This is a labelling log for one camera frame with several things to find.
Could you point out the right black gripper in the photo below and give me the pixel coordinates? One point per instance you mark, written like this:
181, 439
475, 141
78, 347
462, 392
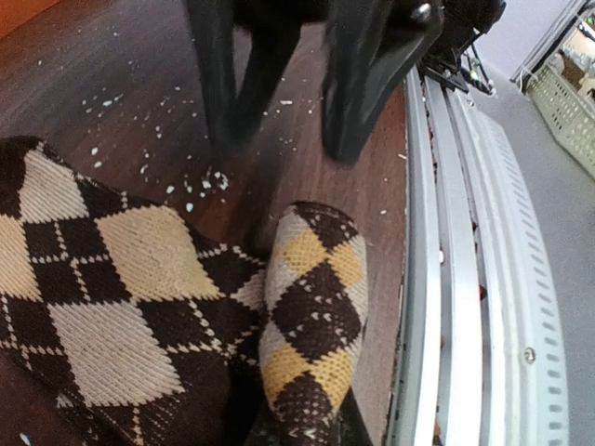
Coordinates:
372, 45

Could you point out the wooden compartment tray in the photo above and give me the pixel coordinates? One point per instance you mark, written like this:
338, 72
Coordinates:
14, 13

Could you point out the perforated beige basket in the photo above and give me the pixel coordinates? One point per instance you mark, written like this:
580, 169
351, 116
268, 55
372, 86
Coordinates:
568, 115

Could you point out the brown argyle sock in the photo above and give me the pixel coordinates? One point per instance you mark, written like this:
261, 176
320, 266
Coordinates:
146, 332

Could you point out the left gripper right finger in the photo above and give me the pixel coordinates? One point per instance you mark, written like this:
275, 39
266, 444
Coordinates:
349, 428

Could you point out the aluminium front rail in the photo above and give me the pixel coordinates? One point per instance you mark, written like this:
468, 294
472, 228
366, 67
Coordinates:
496, 344

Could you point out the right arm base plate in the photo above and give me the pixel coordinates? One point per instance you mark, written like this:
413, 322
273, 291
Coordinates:
454, 63

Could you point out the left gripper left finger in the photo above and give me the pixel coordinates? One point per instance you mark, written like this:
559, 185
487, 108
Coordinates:
259, 426

